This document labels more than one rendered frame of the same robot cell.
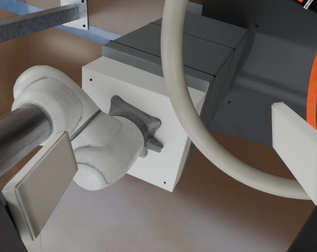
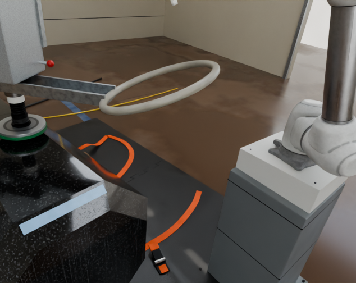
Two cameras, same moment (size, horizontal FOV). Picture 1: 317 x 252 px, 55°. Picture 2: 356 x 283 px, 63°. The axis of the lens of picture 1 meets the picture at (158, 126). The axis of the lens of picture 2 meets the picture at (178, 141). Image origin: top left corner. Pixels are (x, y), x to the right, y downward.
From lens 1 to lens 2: 96 cm
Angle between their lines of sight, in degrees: 53
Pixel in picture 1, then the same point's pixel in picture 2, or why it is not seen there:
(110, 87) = (299, 174)
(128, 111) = (288, 156)
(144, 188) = (355, 209)
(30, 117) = (325, 107)
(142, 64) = (274, 195)
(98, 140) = (300, 121)
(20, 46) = not seen: outside the picture
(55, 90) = (319, 139)
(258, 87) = not seen: hidden behind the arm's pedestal
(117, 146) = (291, 121)
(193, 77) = (239, 175)
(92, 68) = (311, 188)
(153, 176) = not seen: hidden behind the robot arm
